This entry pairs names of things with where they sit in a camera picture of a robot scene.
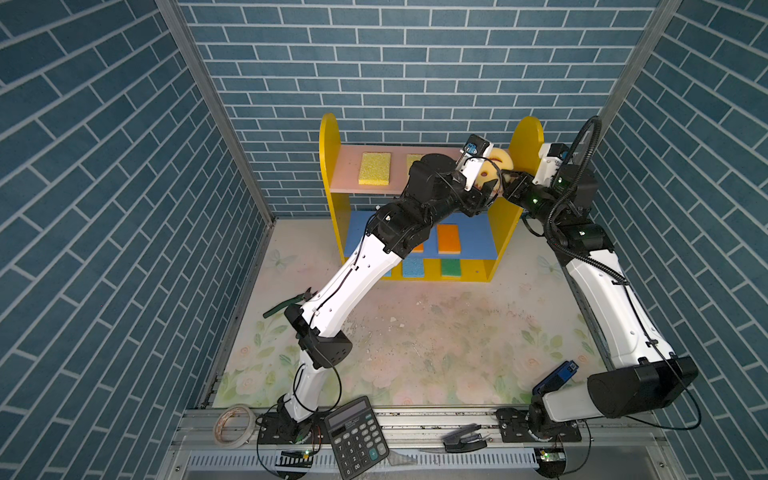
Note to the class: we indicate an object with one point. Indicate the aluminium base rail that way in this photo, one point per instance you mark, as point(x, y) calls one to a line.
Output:
point(607, 449)

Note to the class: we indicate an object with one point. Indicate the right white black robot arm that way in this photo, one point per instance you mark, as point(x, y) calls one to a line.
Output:
point(643, 372)

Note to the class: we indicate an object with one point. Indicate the bright green sponge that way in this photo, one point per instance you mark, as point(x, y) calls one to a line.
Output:
point(451, 268)

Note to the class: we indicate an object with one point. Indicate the black binder clip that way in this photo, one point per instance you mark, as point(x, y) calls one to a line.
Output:
point(464, 440)

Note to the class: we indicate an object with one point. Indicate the pale yellow sponge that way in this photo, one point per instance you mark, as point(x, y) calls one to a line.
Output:
point(448, 239)

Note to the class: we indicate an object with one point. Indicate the yellow sponge front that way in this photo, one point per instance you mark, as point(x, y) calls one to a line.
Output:
point(375, 169)

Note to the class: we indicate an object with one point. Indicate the green handled pliers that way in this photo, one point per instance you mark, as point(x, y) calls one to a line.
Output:
point(302, 297)

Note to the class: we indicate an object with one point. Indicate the black desk calculator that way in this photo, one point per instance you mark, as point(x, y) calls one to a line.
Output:
point(356, 438)

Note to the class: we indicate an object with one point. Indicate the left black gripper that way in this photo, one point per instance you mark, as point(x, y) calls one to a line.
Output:
point(473, 199)

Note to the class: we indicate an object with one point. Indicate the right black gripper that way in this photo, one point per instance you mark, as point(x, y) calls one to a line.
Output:
point(515, 191)

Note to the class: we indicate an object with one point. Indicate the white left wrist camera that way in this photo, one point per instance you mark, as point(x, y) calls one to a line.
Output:
point(474, 153)

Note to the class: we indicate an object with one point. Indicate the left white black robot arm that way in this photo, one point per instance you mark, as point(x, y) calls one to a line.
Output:
point(323, 345)

